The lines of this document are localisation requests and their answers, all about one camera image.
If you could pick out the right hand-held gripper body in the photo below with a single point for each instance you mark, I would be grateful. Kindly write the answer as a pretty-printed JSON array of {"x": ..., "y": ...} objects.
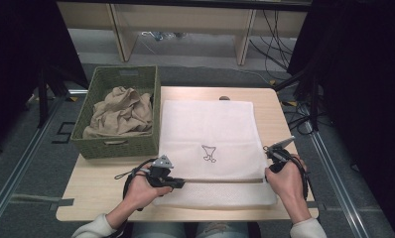
[{"x": 278, "y": 157}]

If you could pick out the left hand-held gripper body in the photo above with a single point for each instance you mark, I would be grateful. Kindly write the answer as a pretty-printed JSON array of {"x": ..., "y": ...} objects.
[{"x": 159, "y": 175}]

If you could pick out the green woven basket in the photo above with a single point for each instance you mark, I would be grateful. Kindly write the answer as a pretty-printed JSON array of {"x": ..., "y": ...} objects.
[{"x": 119, "y": 147}]

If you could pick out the white mesh laundry bag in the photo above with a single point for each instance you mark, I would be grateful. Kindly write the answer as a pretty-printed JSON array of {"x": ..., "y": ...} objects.
[{"x": 212, "y": 129}]

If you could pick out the beige garment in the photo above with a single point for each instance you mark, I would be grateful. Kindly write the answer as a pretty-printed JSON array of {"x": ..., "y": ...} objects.
[{"x": 119, "y": 114}]

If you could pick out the person's left hand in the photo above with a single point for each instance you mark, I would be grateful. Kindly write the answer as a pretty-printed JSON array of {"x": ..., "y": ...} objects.
[{"x": 139, "y": 193}]

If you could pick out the person's right hand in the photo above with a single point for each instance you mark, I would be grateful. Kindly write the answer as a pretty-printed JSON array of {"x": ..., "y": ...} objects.
[{"x": 288, "y": 185}]

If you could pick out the person's blue jeans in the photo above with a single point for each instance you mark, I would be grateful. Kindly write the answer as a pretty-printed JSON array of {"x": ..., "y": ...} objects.
[{"x": 159, "y": 231}]

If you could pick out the gray tape strip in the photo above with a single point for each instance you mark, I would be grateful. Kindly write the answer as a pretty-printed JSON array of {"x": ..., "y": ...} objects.
[
  {"x": 36, "y": 199},
  {"x": 313, "y": 205}
]

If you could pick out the black metal stand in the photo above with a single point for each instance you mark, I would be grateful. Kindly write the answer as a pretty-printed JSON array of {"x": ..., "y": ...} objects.
[
  {"x": 314, "y": 99},
  {"x": 41, "y": 99}
]

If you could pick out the black curtain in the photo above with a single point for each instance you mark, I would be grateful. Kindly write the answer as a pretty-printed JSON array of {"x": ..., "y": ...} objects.
[
  {"x": 367, "y": 82},
  {"x": 17, "y": 49}
]

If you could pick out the clutter under shelf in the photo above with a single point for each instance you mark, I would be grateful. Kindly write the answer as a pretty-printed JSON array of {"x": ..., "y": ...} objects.
[{"x": 159, "y": 34}]

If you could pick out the wooden shelf unit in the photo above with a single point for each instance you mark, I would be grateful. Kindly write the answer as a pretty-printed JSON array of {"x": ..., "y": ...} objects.
[{"x": 185, "y": 20}]

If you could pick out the metal floor rail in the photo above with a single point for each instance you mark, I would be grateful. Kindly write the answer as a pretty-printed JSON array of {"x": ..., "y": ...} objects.
[
  {"x": 21, "y": 165},
  {"x": 337, "y": 185}
]

